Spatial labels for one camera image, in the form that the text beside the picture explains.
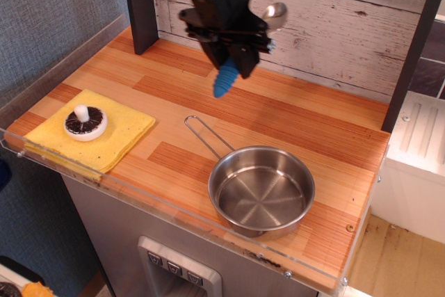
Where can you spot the grey toy fridge cabinet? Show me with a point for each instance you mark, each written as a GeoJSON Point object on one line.
{"type": "Point", "coordinates": [114, 228]}

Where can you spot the orange object bottom left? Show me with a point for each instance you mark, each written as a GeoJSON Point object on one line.
{"type": "Point", "coordinates": [36, 289]}

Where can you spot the yellow folded cloth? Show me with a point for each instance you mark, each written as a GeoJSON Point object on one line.
{"type": "Point", "coordinates": [94, 158]}

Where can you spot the silver dispenser panel with buttons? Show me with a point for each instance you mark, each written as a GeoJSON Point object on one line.
{"type": "Point", "coordinates": [171, 273]}

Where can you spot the toy mushroom black white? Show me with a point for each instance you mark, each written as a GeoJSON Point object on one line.
{"type": "Point", "coordinates": [85, 123]}

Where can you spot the blue handled metal spoon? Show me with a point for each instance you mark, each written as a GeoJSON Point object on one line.
{"type": "Point", "coordinates": [275, 17]}

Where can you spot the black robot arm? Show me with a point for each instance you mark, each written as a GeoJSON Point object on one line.
{"type": "Point", "coordinates": [227, 29]}

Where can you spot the small steel pan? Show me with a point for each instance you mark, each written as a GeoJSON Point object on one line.
{"type": "Point", "coordinates": [261, 192]}

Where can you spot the clear acrylic edge guard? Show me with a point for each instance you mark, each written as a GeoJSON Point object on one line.
{"type": "Point", "coordinates": [166, 175]}

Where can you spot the dark right upright post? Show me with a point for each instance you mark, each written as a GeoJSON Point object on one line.
{"type": "Point", "coordinates": [414, 53]}

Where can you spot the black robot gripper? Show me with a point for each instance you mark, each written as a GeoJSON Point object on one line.
{"type": "Point", "coordinates": [218, 24]}

